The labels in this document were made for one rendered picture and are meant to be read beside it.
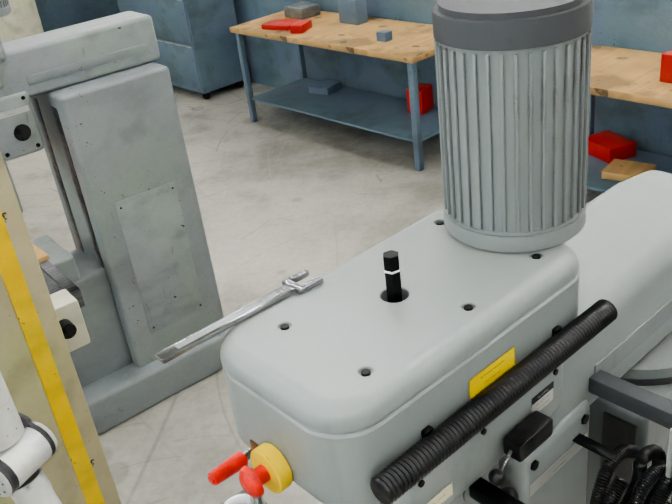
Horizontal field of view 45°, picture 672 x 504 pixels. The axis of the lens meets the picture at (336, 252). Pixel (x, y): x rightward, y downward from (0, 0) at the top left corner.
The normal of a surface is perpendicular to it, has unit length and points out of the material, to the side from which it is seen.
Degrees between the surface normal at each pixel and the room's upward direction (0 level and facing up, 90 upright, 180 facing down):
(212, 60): 90
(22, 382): 90
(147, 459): 0
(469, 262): 0
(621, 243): 0
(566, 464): 90
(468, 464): 90
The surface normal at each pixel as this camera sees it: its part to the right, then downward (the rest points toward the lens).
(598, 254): -0.12, -0.87
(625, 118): -0.73, 0.40
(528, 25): 0.00, 0.48
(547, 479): 0.67, 0.29
